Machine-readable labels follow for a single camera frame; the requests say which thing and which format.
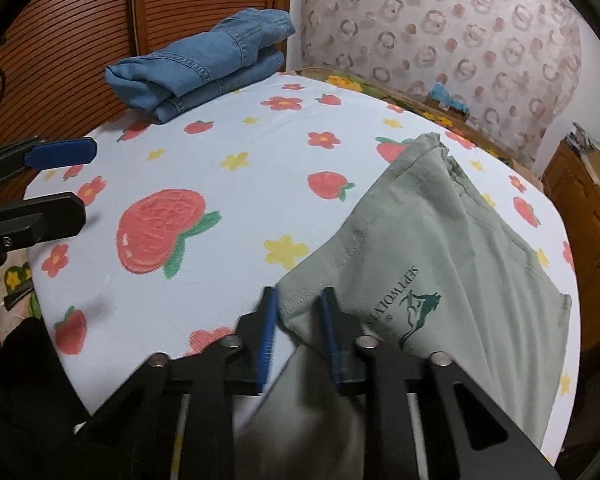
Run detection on floral blanket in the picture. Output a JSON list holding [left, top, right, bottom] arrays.
[[0, 66, 531, 321]]

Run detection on blue plastic bag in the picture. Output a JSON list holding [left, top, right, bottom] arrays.
[[427, 82, 468, 111]]

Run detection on folded blue jeans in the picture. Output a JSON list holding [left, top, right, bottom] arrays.
[[104, 8, 297, 125]]

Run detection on grey-green pants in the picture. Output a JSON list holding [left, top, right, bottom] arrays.
[[235, 132, 573, 480]]

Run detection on white strawberry print mat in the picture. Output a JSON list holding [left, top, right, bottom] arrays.
[[24, 71, 581, 466]]

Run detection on circle print curtain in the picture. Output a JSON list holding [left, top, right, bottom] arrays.
[[300, 0, 583, 171]]

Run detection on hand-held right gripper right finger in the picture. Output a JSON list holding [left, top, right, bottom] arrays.
[[319, 286, 561, 480]]

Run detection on wooden louvered wardrobe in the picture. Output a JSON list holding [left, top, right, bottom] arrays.
[[0, 0, 293, 206]]

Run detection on person's dark clothing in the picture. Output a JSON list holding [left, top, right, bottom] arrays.
[[0, 310, 96, 480]]

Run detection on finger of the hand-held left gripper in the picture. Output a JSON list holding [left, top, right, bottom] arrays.
[[0, 137, 98, 186], [0, 191, 87, 273]]

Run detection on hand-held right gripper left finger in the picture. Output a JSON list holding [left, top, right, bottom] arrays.
[[55, 286, 281, 480]]

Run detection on wooden cabinet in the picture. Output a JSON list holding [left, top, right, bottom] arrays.
[[540, 140, 600, 356]]

